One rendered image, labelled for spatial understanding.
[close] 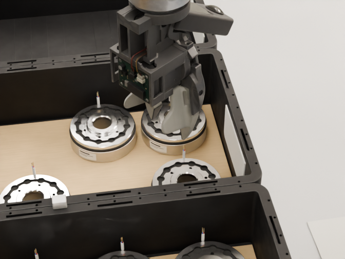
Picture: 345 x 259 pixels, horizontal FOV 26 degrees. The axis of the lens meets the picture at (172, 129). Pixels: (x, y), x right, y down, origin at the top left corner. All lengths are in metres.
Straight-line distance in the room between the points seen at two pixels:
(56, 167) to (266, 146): 0.41
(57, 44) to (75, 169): 0.33
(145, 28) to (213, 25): 0.12
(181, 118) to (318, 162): 0.46
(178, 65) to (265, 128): 0.54
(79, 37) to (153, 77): 0.56
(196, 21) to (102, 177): 0.34
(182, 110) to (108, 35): 0.50
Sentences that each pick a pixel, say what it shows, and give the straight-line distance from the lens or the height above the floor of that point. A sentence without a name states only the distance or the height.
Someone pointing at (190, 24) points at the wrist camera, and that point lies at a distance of 0.90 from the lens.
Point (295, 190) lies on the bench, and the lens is 1.30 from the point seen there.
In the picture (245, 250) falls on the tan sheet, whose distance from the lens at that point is 1.04.
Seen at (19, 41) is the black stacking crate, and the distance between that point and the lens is 1.42.
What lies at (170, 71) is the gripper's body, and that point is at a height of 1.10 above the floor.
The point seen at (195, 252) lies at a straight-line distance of 1.00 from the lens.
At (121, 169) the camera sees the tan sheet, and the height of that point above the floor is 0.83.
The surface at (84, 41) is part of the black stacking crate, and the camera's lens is 1.40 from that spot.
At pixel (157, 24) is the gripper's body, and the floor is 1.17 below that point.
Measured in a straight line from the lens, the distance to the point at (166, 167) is 1.10.
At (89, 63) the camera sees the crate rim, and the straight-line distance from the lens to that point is 1.18.
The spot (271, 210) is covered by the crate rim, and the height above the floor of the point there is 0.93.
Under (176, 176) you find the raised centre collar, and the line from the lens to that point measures 1.08.
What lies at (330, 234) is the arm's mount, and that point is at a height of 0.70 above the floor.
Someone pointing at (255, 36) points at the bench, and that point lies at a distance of 1.64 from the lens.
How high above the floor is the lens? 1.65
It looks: 43 degrees down
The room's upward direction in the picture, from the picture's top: straight up
